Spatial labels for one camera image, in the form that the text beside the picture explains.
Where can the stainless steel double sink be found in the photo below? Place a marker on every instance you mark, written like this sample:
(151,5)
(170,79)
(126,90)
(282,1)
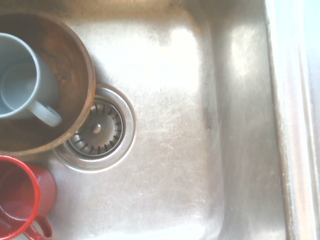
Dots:
(175,150)

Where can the metal sink drain strainer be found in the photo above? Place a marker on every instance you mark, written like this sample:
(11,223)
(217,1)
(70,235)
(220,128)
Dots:
(105,130)

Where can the brown wooden bowl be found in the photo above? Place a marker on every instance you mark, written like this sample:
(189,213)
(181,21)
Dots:
(72,75)

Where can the red mug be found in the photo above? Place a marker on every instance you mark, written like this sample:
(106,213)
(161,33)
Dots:
(42,185)

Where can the grey ceramic mug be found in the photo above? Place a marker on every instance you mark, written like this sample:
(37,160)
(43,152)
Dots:
(15,82)

